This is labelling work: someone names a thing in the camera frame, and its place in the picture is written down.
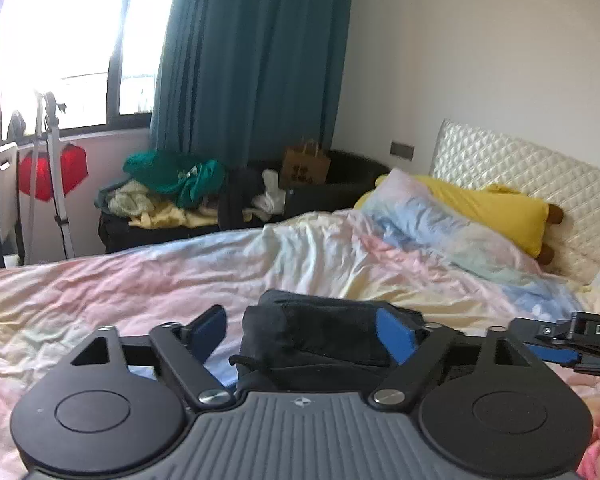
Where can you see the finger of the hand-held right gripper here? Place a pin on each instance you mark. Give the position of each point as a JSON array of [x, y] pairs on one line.
[[557, 354], [535, 330]]

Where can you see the blue curtain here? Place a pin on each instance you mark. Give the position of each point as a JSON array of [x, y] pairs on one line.
[[255, 60]]

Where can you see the dark framed window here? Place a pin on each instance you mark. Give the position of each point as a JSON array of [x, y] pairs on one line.
[[80, 35]]

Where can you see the white cloth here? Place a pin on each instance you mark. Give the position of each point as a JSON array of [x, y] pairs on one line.
[[270, 195]]

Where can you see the silver garment steamer stand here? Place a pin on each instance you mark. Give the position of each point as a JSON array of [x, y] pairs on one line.
[[55, 160]]

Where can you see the yellow plush pillow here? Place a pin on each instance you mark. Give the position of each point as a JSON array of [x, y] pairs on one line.
[[490, 210]]

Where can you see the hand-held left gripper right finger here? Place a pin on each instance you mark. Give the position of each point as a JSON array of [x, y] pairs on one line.
[[395, 335]]

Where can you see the black hanging cloth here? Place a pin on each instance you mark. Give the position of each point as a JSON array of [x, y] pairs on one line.
[[16, 125]]

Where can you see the red cloth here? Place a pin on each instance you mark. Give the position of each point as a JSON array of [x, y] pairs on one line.
[[75, 165]]

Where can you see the pale yellow clothes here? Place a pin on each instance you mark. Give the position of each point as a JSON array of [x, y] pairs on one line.
[[155, 217]]

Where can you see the white quilted headboard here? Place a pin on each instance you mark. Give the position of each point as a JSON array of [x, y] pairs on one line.
[[530, 170]]

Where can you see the pastel bed duvet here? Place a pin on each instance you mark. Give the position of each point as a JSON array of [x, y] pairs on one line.
[[180, 270]]

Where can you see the brown paper bag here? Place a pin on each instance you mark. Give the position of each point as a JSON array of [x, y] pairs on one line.
[[305, 167]]

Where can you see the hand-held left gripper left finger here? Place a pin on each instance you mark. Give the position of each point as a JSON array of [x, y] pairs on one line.
[[210, 332]]

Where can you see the pastel pillow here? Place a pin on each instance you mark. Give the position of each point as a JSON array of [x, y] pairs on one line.
[[410, 205]]

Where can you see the black armchair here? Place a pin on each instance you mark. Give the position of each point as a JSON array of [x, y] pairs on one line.
[[355, 172]]

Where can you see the black pants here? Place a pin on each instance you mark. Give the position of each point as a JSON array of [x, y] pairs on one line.
[[320, 335]]

